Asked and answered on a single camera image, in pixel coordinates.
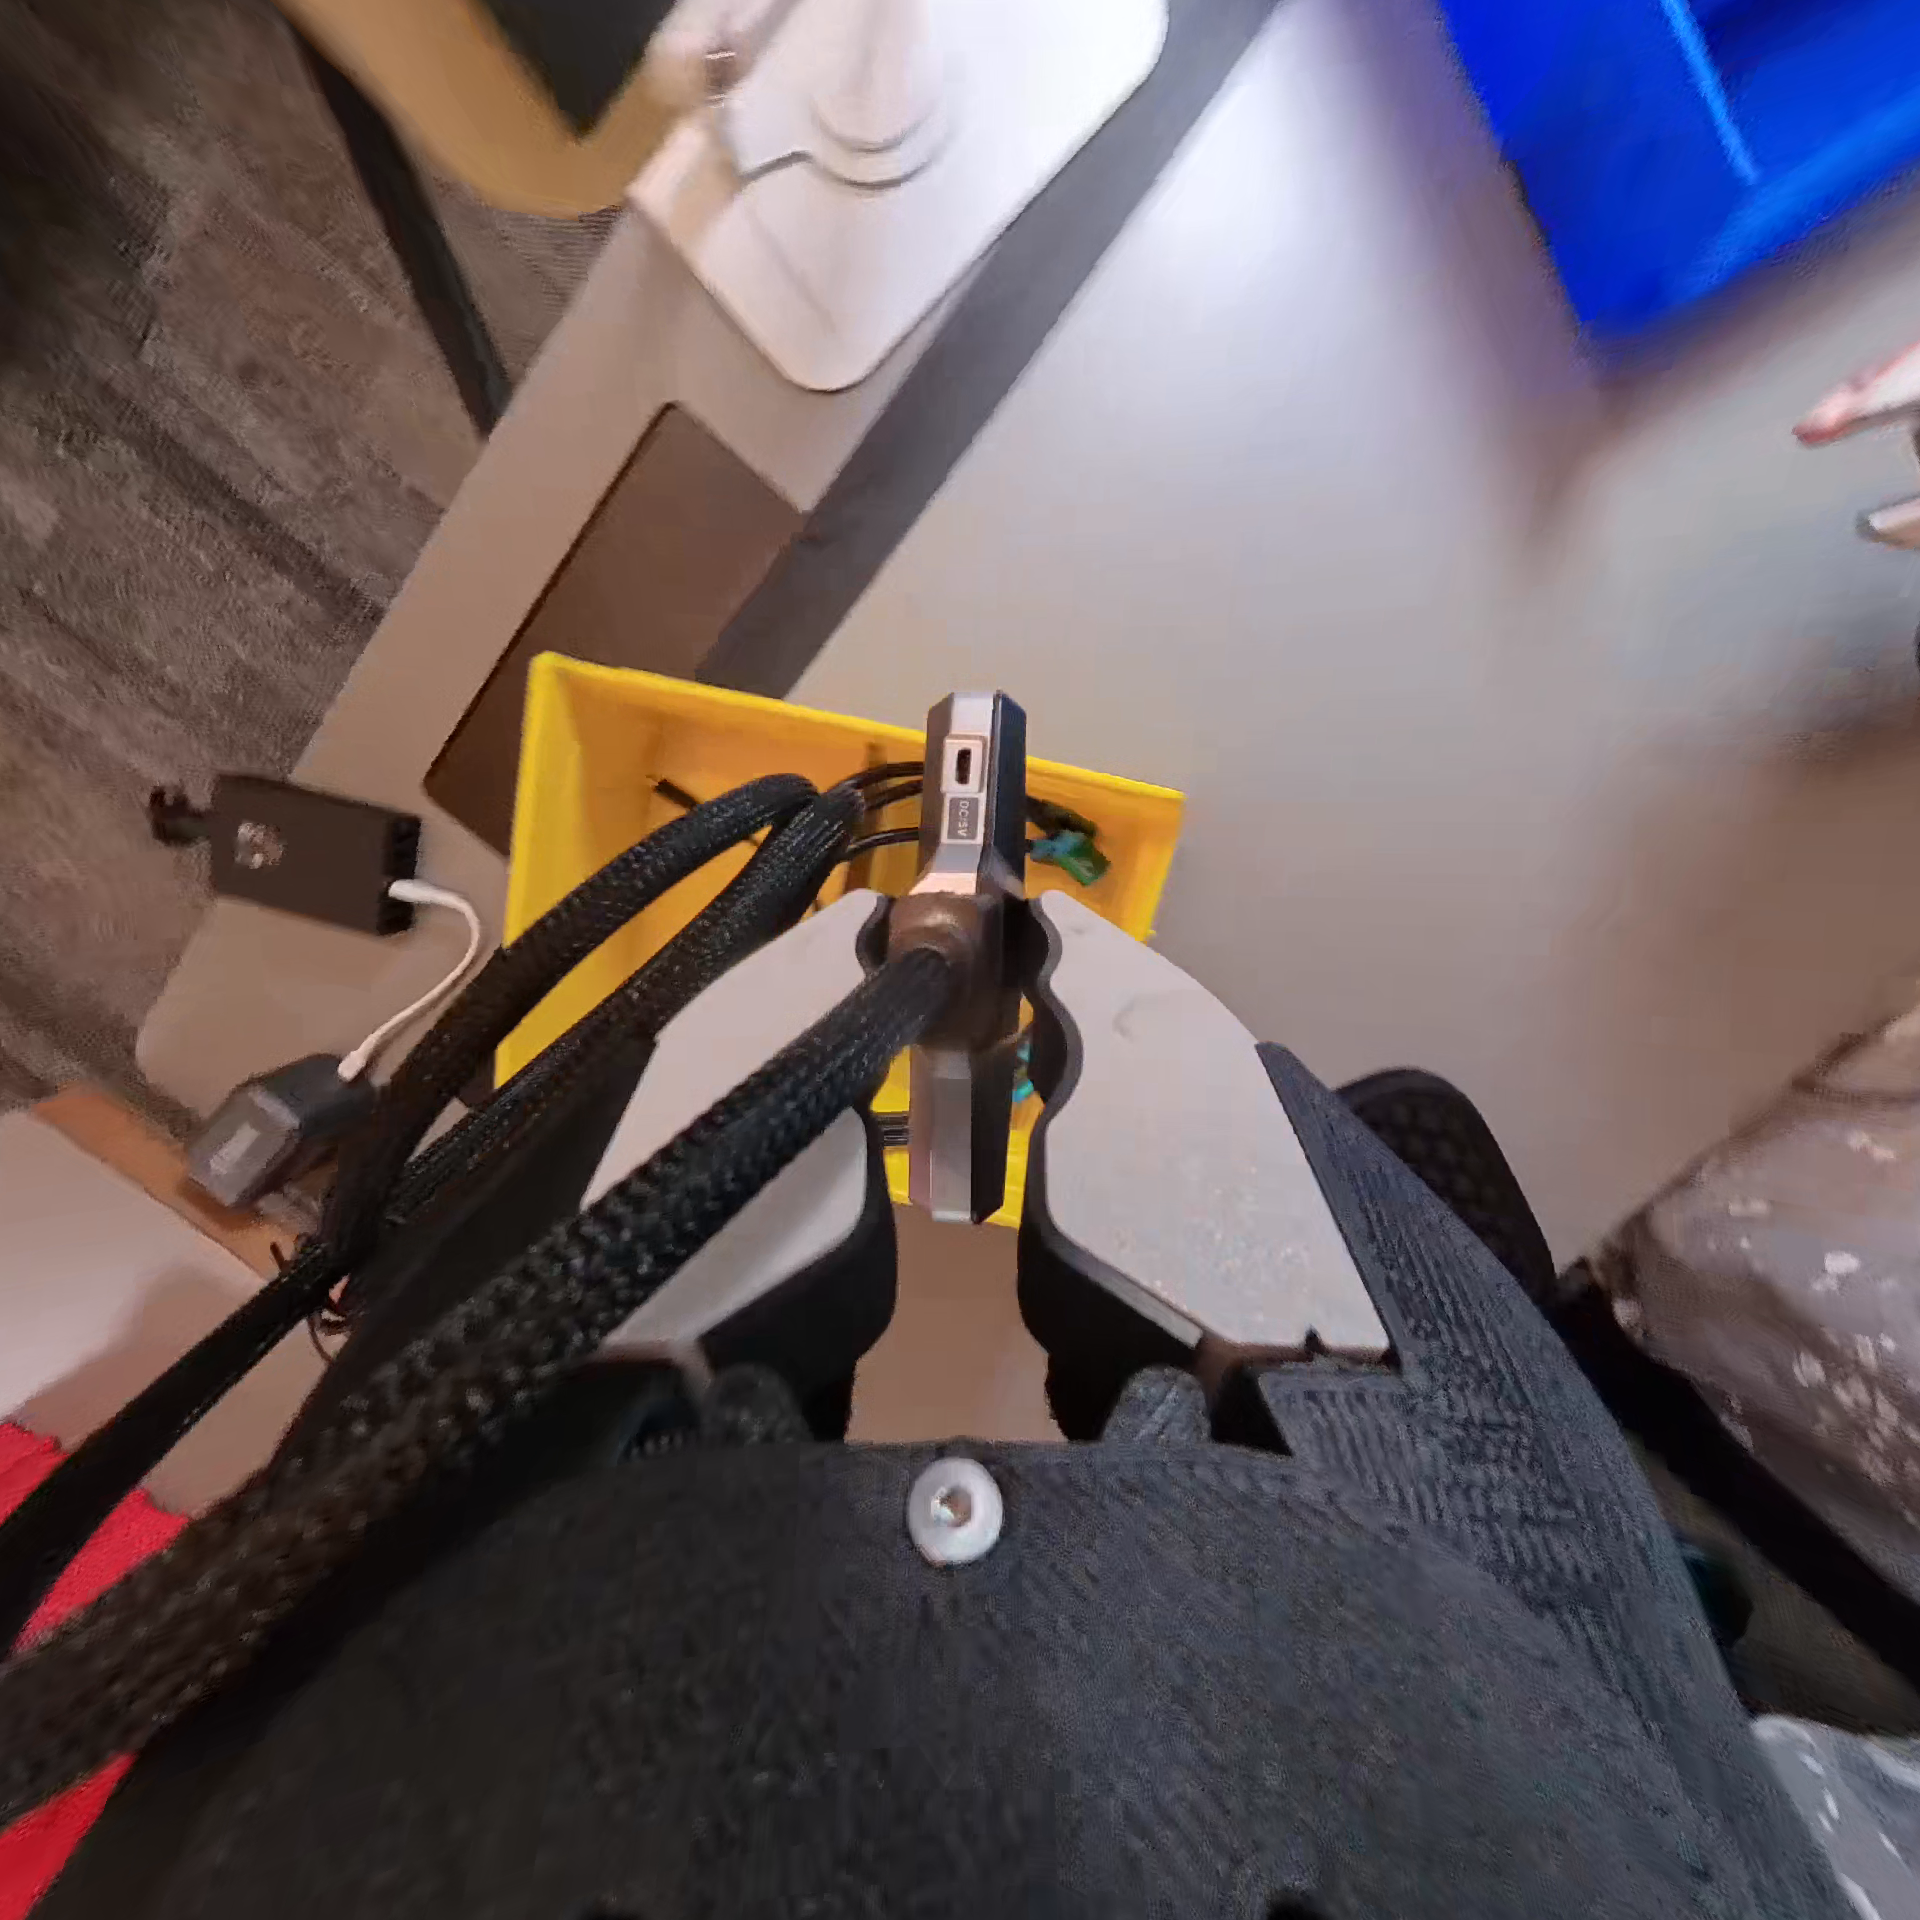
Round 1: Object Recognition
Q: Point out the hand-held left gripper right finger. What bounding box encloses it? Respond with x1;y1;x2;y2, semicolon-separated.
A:
1020;892;1396;1367

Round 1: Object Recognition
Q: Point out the black board with cardboard rim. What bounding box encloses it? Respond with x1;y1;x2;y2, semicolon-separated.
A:
276;0;721;219

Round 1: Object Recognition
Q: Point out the thick black braided hub cable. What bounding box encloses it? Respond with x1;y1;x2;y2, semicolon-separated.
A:
0;944;961;1823

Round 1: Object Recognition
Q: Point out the white tablet stand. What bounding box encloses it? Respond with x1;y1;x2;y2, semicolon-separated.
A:
631;0;1173;395

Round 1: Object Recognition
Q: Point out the flat black box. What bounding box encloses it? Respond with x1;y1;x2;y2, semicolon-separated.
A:
150;773;424;937

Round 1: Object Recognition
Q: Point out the yellow plastic bin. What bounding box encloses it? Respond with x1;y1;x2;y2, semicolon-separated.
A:
495;651;1185;1220

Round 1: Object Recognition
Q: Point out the blue plastic bin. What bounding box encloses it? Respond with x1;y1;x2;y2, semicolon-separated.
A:
1440;0;1920;339

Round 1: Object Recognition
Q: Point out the person's camouflage clothing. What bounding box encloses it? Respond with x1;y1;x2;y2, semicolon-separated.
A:
1597;1012;1920;1920

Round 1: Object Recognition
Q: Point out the black silver adapter hub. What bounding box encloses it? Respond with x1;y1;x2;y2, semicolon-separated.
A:
862;691;1038;1225

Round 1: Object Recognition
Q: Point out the black chair armrest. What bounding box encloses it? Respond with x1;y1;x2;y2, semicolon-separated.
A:
1335;1067;1561;1308

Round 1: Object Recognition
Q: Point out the white cable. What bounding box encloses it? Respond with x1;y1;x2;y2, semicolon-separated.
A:
335;883;485;1085

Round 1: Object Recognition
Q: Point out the grey power adapter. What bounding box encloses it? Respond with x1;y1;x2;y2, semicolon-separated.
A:
182;1053;378;1211

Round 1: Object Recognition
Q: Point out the brown desk cable flap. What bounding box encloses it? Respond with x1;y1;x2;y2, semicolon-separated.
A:
423;401;807;856

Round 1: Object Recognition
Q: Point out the red container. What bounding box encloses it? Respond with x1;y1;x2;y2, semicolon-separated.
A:
0;1422;194;1869

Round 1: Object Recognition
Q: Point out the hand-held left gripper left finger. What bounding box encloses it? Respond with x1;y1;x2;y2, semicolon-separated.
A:
583;892;903;1359

